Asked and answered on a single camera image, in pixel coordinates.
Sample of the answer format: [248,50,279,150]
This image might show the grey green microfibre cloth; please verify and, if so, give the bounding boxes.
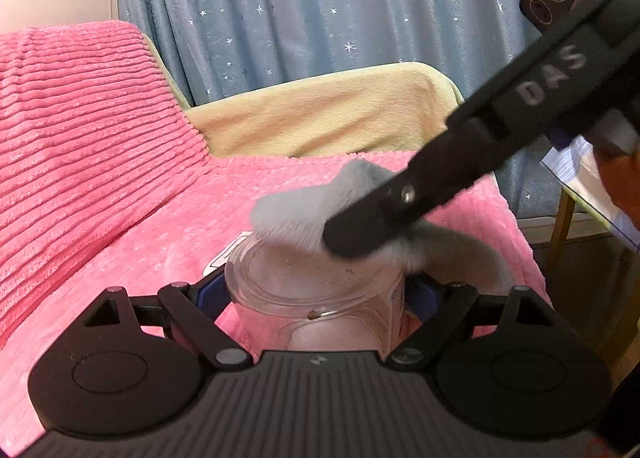
[250,158,515,295]

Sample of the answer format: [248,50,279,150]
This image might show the clear plastic jar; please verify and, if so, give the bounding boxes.
[224,235,405,357]

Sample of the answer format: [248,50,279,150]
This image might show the person right hand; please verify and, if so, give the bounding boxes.
[593,148,640,229]

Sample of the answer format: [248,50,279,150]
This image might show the pink ribbed blanket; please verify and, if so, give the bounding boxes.
[1,152,551,457]

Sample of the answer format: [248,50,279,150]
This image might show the yellow fleece sofa cover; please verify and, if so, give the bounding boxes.
[165,62,463,158]

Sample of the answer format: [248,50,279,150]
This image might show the wooden side table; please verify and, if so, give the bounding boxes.
[512,139,639,386]

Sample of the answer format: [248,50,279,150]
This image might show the blue star curtain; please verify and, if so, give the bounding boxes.
[112,0,566,217]

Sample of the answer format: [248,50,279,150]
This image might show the pink corduroy cushion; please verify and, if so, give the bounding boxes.
[1,21,210,338]

